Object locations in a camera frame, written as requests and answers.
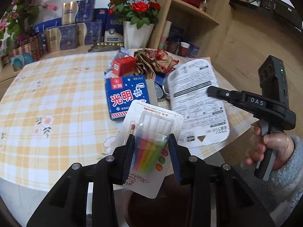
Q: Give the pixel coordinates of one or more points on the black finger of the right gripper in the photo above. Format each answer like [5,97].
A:
[232,97]

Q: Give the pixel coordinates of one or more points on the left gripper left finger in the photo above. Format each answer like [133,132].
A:
[130,147]

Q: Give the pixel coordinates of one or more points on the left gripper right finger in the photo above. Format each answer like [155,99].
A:
[175,156]

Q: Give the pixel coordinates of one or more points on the candle blister pack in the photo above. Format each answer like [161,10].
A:
[151,127]

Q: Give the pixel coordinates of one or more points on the white printed packaging card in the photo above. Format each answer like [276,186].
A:
[205,119]

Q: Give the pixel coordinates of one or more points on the blue ice cream box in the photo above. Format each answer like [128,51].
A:
[121,91]

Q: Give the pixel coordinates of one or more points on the dark blue box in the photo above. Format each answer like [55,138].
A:
[159,80]

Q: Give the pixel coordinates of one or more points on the white paper ball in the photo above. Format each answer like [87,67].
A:
[120,54]

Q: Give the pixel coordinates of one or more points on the brown round trash bin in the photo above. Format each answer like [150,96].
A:
[171,207]

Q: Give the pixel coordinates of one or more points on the right hand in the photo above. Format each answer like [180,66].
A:
[269,147]

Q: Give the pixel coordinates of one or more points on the purple box on shelf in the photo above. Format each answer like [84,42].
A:
[193,51]

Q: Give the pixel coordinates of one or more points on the black small tin box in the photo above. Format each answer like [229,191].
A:
[159,93]

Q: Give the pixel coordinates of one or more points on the red paper cup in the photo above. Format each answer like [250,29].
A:
[183,49]

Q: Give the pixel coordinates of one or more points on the white round lid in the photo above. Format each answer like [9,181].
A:
[165,87]

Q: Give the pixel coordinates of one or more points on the grey fleece right sleeve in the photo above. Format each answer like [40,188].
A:
[287,180]

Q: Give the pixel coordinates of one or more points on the dark glass cup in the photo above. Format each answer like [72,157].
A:
[172,47]

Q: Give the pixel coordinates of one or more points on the yellow plaid tablecloth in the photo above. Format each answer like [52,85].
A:
[54,114]

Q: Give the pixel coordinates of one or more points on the red small carton box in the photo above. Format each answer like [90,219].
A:
[124,66]

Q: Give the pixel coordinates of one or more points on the crumpled brown red wrapper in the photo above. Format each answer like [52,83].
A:
[150,62]

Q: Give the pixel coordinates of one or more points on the wooden shelf unit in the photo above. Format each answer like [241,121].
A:
[206,30]

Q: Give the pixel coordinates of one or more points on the stack of pastel cups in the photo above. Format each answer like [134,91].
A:
[165,34]

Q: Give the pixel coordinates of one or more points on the small glass bottle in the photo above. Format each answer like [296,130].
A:
[203,6]

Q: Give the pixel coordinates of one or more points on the gold blister tray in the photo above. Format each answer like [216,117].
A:
[106,46]

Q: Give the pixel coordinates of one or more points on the white flower vase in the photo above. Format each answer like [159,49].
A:
[136,38]

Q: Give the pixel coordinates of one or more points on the blue white carton box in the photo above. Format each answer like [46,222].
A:
[113,30]

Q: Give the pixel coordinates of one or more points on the blue gold gift box right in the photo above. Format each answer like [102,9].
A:
[89,33]

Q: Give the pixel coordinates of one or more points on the blue gold gift box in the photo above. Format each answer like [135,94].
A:
[78,12]
[61,38]
[89,33]

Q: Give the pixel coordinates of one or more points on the blue gold gift box left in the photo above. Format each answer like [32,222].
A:
[61,38]

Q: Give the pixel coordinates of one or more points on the red rose bouquet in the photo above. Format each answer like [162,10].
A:
[137,12]

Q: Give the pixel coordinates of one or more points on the striped woven basket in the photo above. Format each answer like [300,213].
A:
[30,51]

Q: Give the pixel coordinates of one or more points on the blue gold gift box upper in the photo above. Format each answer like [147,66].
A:
[78,12]

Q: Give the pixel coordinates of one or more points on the pink blossom plant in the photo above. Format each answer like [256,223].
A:
[18,21]

